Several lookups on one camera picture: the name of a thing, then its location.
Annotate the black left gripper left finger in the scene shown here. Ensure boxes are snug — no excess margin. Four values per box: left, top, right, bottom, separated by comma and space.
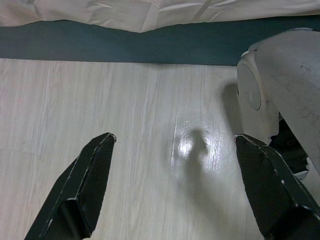
24, 132, 117, 240

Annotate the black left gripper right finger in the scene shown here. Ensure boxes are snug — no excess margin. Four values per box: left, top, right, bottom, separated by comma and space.
234, 134, 320, 240

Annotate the blue fabric bed base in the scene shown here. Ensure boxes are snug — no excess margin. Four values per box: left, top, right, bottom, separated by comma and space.
0, 14, 320, 67

